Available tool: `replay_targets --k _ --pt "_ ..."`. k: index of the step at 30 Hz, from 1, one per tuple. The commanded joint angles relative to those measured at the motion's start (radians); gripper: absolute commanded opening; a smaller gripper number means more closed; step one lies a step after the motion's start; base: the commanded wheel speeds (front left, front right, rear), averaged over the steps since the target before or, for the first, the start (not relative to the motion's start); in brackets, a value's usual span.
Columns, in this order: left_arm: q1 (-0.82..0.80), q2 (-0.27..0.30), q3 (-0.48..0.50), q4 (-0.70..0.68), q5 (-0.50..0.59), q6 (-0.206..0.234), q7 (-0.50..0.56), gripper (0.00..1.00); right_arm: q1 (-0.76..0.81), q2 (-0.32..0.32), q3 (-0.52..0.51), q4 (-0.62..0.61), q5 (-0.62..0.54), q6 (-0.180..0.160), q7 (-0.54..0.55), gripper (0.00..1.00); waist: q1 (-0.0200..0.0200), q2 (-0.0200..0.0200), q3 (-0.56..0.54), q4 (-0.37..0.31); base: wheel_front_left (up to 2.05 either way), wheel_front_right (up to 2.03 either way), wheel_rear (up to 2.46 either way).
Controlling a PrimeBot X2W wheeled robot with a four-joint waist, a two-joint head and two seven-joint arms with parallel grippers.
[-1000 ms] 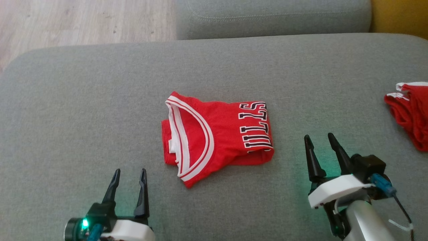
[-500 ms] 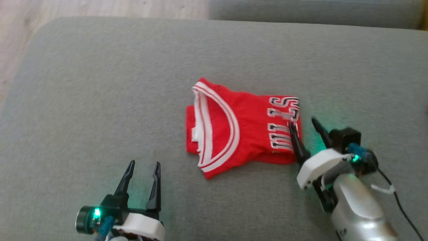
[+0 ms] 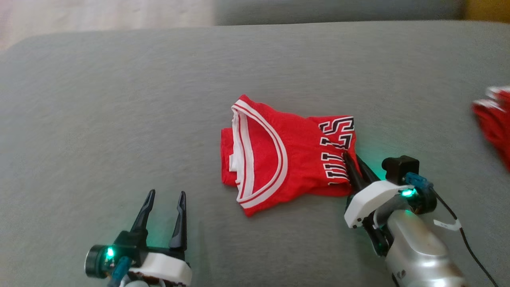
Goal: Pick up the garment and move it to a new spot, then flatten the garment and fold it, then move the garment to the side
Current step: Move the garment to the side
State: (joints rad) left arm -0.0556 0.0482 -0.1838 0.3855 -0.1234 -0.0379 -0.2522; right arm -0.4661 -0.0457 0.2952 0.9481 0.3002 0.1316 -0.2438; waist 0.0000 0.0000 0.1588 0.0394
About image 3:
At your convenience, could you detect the red shorts white stripe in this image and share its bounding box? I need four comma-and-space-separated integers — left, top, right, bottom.
471, 85, 510, 173

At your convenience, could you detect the right black cable teal plug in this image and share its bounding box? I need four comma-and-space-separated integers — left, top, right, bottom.
404, 172, 501, 287

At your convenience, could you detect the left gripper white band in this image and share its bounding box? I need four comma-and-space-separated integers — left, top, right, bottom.
128, 189, 193, 286

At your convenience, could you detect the yellow fabric item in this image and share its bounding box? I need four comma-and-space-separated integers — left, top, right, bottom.
464, 0, 510, 23

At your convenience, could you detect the red white basketball jersey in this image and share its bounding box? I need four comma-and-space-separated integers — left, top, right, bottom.
220, 94, 361, 218

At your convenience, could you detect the left black round motor cap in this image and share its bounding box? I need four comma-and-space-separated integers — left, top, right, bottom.
84, 244, 117, 279

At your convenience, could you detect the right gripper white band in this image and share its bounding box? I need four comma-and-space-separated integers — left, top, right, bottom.
342, 150, 415, 229

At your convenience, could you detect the grey sofa seat cushion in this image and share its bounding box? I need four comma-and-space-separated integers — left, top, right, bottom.
0, 20, 510, 287

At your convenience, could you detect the grey sofa back cushion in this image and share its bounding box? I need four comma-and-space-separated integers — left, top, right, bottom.
213, 0, 467, 27

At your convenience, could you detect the right black round motor cap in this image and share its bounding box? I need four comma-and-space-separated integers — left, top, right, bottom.
412, 186, 438, 215

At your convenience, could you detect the black round motor cap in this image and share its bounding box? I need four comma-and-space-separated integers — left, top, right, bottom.
412, 186, 438, 215
84, 244, 117, 279

